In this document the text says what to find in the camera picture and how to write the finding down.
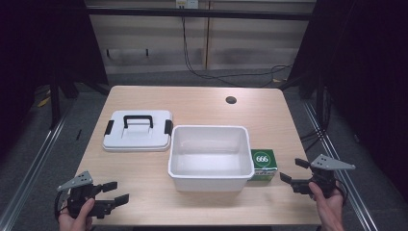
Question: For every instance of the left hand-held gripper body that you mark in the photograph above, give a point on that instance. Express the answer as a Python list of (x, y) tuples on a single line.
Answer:
[(78, 195)]

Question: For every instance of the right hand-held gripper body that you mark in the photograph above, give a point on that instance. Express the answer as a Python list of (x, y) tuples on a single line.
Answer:
[(324, 179)]

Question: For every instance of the person's left hand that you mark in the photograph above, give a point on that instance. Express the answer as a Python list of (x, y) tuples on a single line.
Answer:
[(76, 219)]

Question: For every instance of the person's right hand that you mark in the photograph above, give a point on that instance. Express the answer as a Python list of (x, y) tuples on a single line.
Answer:
[(328, 210)]

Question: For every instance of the green cardboard box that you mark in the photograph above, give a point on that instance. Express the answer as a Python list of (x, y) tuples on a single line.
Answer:
[(263, 164)]

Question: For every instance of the small black stick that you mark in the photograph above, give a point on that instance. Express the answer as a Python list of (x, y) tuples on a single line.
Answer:
[(78, 134)]

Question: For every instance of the white plastic storage box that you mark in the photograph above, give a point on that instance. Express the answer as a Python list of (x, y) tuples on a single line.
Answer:
[(210, 157)]

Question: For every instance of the black metal stand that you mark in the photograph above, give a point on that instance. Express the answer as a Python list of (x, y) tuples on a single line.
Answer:
[(55, 102)]

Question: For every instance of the yellow tape strip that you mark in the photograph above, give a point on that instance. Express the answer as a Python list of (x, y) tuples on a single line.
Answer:
[(43, 102)]

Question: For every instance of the black curtain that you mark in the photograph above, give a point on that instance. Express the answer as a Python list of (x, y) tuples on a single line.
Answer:
[(41, 57), (369, 80)]

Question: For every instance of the metal floor rail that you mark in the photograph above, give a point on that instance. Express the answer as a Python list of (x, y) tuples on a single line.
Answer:
[(340, 166), (30, 173)]

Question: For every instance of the black horizontal frame bar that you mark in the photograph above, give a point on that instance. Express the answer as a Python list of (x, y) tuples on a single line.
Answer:
[(198, 13)]

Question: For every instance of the white wall outlet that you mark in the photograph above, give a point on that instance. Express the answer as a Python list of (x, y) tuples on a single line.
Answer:
[(187, 4)]

